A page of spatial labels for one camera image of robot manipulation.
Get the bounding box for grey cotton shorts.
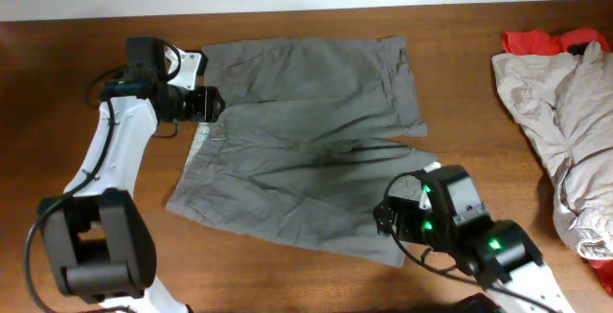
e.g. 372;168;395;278
166;36;436;267

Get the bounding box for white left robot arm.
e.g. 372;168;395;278
23;36;225;313

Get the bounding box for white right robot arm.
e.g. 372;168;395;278
373;165;573;313

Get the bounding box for beige cloth garment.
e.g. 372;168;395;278
491;41;612;260

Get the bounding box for red cloth garment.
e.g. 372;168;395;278
502;29;611;56

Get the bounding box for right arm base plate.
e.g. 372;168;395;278
452;294;504;313

